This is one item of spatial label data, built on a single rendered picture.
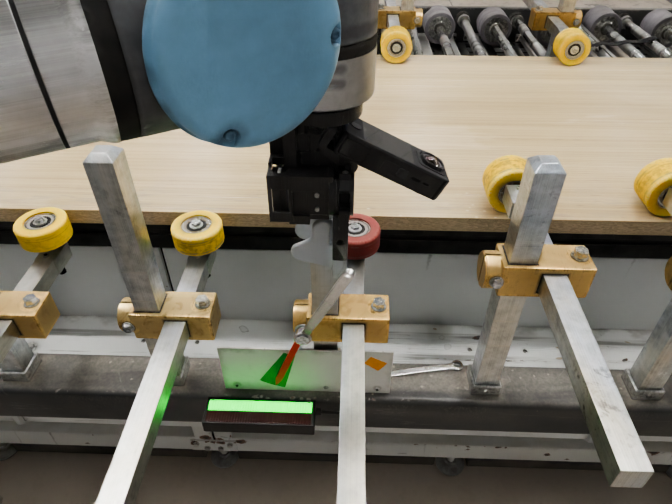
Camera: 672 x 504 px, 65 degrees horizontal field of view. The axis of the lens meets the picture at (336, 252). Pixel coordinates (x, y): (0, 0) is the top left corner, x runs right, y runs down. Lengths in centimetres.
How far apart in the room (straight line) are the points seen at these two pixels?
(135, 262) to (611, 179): 81
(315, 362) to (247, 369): 11
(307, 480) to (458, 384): 78
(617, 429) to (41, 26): 54
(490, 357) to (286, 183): 46
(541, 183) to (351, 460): 37
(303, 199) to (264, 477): 117
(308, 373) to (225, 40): 66
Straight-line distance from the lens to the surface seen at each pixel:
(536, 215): 65
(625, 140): 122
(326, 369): 82
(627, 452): 57
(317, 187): 49
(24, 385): 100
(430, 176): 50
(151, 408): 69
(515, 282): 71
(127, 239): 70
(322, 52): 25
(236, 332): 106
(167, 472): 165
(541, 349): 109
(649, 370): 93
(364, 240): 80
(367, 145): 47
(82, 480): 172
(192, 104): 23
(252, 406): 85
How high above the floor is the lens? 141
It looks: 40 degrees down
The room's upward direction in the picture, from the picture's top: straight up
